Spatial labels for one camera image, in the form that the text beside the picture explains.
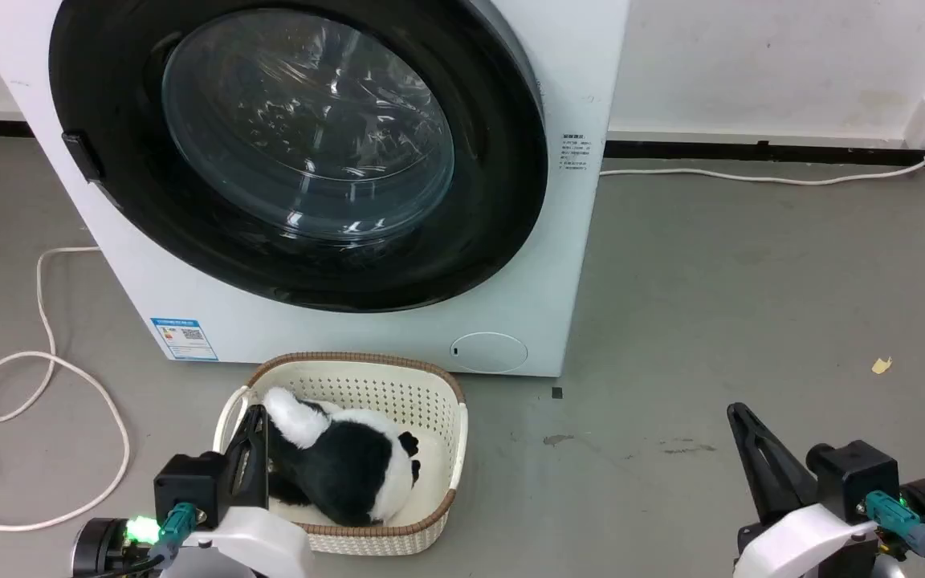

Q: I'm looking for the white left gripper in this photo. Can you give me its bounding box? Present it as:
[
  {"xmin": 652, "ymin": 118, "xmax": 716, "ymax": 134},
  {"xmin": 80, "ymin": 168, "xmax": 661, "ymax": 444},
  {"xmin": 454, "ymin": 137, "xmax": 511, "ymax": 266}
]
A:
[{"xmin": 159, "ymin": 405, "xmax": 316, "ymax": 578}]

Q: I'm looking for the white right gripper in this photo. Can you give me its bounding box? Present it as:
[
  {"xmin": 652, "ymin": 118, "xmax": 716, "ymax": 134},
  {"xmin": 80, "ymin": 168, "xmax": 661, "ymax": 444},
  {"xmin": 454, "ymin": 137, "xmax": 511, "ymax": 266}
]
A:
[{"xmin": 726, "ymin": 403, "xmax": 881, "ymax": 578}]

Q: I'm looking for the black round glass washer door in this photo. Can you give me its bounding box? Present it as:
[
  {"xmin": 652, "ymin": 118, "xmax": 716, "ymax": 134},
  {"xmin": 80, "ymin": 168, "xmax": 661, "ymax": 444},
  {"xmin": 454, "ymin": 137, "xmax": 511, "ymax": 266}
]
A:
[{"xmin": 48, "ymin": 0, "xmax": 549, "ymax": 313}]

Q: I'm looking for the white washing machine body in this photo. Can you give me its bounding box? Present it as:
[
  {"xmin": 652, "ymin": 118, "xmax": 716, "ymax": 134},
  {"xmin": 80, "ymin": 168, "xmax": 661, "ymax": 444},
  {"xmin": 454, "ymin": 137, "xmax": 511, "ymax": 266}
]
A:
[{"xmin": 0, "ymin": 0, "xmax": 632, "ymax": 378}]

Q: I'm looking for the black and white panda plush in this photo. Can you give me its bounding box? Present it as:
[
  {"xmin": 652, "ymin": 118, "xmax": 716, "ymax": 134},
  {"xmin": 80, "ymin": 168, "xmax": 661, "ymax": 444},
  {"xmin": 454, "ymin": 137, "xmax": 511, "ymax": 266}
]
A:
[{"xmin": 262, "ymin": 387, "xmax": 422, "ymax": 528}]

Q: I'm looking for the cream laundry basket brown rim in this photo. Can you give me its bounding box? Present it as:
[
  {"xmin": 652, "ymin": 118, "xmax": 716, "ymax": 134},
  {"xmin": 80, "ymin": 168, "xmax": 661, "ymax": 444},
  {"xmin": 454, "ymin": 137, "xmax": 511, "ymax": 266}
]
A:
[{"xmin": 213, "ymin": 352, "xmax": 469, "ymax": 557}]

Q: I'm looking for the blue energy label sticker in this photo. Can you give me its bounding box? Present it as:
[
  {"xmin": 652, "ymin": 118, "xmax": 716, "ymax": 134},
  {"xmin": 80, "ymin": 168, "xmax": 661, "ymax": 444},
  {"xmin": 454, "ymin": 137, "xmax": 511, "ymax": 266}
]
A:
[{"xmin": 149, "ymin": 318, "xmax": 219, "ymax": 362}]

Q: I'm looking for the oval drain filter cover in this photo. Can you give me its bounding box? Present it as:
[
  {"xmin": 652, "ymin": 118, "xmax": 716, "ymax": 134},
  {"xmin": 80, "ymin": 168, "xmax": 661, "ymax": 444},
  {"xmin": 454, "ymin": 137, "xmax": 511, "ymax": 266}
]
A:
[{"xmin": 450, "ymin": 332, "xmax": 529, "ymax": 374}]

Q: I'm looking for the black text sticker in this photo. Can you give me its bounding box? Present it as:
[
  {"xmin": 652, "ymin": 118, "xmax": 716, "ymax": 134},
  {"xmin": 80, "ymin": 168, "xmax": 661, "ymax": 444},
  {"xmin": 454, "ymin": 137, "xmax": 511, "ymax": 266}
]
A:
[{"xmin": 560, "ymin": 133, "xmax": 589, "ymax": 172}]

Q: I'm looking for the left teal plug black cable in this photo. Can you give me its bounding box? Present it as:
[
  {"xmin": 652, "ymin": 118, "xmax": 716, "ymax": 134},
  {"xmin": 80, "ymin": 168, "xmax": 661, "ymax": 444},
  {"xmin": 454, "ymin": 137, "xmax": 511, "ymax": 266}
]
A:
[{"xmin": 93, "ymin": 502, "xmax": 200, "ymax": 578}]

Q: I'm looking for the teal plug black cable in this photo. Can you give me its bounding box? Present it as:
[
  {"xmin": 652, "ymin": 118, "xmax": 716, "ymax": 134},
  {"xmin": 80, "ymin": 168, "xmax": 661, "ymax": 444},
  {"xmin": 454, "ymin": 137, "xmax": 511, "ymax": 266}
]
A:
[
  {"xmin": 863, "ymin": 490, "xmax": 925, "ymax": 578},
  {"xmin": 93, "ymin": 502, "xmax": 200, "ymax": 578}
]

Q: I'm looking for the right teal plug black cable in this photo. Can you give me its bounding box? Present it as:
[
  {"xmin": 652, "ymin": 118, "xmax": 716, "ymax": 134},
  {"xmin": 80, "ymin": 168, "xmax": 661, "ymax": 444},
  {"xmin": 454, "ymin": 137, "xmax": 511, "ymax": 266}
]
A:
[{"xmin": 863, "ymin": 490, "xmax": 925, "ymax": 578}]

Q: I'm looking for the white power cable looped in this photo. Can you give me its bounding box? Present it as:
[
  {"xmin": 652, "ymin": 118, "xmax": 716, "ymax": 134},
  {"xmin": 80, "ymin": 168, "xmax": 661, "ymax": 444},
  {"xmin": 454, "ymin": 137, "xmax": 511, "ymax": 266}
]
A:
[{"xmin": 0, "ymin": 246, "xmax": 132, "ymax": 532}]

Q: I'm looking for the white cable to wall socket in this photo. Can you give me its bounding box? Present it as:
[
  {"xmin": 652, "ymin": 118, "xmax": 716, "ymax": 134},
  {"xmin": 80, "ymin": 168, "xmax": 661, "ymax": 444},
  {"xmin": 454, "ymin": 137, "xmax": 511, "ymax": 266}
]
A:
[{"xmin": 599, "ymin": 149, "xmax": 925, "ymax": 187}]

